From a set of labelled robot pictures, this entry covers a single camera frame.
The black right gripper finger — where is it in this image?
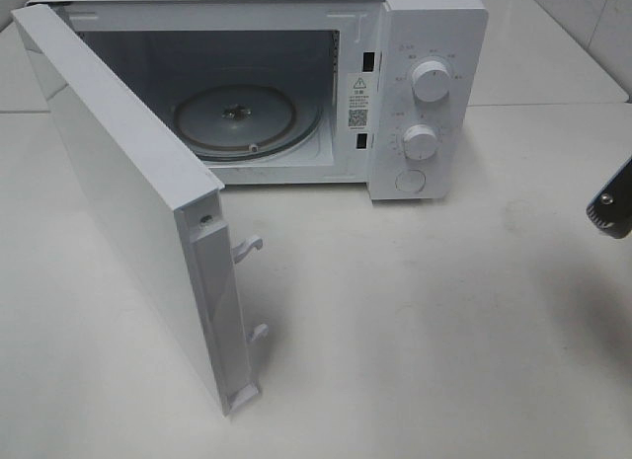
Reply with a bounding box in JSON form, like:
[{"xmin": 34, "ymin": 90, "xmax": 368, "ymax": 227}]
[{"xmin": 586, "ymin": 159, "xmax": 632, "ymax": 239}]

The round white door button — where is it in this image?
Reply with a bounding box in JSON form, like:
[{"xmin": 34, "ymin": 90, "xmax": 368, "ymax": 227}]
[{"xmin": 395, "ymin": 170, "xmax": 426, "ymax": 193}]

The white control knob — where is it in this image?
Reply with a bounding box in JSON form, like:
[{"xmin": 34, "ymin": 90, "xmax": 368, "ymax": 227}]
[
  {"xmin": 402, "ymin": 124, "xmax": 439, "ymax": 161},
  {"xmin": 410, "ymin": 56, "xmax": 451, "ymax": 103}
]

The white microwave door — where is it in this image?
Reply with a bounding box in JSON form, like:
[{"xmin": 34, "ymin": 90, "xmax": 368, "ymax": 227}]
[{"xmin": 13, "ymin": 5, "xmax": 268, "ymax": 414}]

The white microwave oven body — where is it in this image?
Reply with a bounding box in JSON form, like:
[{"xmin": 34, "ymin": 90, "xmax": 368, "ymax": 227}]
[{"xmin": 21, "ymin": 0, "xmax": 488, "ymax": 200}]

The white warning label sticker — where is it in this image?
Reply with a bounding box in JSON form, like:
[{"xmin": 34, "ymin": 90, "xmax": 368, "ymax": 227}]
[{"xmin": 345, "ymin": 72, "xmax": 374, "ymax": 130}]

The glass microwave turntable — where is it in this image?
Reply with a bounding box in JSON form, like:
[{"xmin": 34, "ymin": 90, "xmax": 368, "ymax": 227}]
[{"xmin": 173, "ymin": 84, "xmax": 323, "ymax": 162}]

